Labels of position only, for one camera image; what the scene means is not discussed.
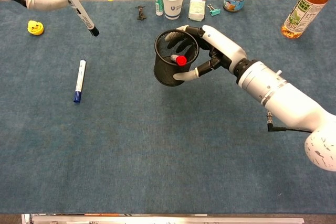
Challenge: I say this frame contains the black-capped whiteboard marker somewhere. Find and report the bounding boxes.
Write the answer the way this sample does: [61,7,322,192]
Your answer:
[57,0,100,37]

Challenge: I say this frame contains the blue felt table mat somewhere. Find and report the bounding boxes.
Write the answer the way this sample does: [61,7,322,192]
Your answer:
[0,0,336,215]

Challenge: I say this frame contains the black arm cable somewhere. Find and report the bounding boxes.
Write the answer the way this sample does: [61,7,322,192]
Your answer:
[266,111,313,133]

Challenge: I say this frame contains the white green glue stick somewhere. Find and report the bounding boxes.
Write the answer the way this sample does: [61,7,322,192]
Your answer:
[153,0,164,16]

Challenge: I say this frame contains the red-capped whiteboard marker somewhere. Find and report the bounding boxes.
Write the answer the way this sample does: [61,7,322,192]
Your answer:
[170,54,188,67]

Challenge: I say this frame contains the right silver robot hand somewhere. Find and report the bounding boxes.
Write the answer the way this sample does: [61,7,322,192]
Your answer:
[173,24,248,82]

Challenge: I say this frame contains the white paper cup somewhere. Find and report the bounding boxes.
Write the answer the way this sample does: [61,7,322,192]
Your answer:
[161,0,186,20]

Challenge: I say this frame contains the white tissue pack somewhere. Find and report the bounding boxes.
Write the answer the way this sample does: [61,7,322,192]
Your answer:
[188,0,206,22]

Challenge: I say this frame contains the blue-capped whiteboard marker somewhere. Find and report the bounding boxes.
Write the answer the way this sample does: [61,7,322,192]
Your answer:
[73,59,87,103]

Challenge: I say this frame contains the yellow rubber duck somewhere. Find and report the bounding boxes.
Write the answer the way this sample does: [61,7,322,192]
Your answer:
[27,20,45,36]

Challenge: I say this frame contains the amber tea bottle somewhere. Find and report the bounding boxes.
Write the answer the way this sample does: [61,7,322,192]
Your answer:
[281,0,333,40]

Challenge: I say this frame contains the dark metal clip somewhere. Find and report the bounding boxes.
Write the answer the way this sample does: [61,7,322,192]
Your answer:
[135,5,148,21]

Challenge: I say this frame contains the teal binder clip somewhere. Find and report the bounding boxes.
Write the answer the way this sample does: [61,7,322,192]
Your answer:
[207,4,222,17]

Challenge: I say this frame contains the black mesh pen cup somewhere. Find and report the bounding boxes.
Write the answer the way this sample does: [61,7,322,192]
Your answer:
[153,29,200,87]

